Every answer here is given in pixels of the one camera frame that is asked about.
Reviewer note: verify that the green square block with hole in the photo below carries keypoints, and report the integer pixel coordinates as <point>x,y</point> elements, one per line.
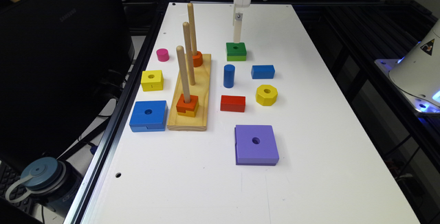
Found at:
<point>236,52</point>

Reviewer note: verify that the black Samsung monitor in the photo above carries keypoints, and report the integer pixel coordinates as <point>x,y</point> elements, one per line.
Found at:
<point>61,62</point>

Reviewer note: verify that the middle wooden peg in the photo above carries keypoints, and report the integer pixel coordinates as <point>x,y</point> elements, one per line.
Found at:
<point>189,57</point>

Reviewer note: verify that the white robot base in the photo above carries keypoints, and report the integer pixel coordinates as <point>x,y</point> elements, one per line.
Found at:
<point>416,75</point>

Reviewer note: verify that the orange square block on peg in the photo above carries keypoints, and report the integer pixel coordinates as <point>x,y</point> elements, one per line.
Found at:
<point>193,101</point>

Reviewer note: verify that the wooden peg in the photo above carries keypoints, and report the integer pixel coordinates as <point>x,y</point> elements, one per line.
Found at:
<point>183,73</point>
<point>189,57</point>
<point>191,18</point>

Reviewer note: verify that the blue rectangular block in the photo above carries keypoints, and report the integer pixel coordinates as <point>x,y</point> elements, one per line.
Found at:
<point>262,71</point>

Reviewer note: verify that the pink cylinder block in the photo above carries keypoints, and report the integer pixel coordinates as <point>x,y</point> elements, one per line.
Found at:
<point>162,55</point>

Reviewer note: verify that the red rectangular block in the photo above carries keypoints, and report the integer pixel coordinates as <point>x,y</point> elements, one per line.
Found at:
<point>233,103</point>

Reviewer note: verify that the large blue square block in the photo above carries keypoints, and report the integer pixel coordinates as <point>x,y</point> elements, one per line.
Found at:
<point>148,116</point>

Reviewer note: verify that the dark blue water bottle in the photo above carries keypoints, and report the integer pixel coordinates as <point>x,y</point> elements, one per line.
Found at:
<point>48,181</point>

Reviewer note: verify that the front wooden peg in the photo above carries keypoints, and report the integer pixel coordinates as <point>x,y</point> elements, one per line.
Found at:
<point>183,73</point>

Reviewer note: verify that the purple square block with hole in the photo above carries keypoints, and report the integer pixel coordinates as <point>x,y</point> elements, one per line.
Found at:
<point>255,145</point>

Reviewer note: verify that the yellow square block with hole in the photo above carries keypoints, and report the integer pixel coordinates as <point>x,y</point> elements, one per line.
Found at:
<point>152,80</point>

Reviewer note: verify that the blue cylinder block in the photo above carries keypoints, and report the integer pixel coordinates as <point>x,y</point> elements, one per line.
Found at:
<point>228,76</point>

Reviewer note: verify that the wooden base board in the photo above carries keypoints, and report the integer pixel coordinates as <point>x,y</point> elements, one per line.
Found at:
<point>178,122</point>

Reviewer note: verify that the orange round block on peg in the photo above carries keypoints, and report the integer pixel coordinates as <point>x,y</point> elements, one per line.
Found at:
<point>197,59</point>

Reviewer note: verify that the rear wooden peg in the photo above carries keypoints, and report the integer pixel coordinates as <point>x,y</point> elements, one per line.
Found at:
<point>191,18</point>

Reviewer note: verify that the yellow octagonal block with hole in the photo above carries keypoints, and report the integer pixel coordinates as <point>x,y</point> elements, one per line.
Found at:
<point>266,95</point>

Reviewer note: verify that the yellow block under orange block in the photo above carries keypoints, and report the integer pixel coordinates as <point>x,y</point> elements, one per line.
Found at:
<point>187,112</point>

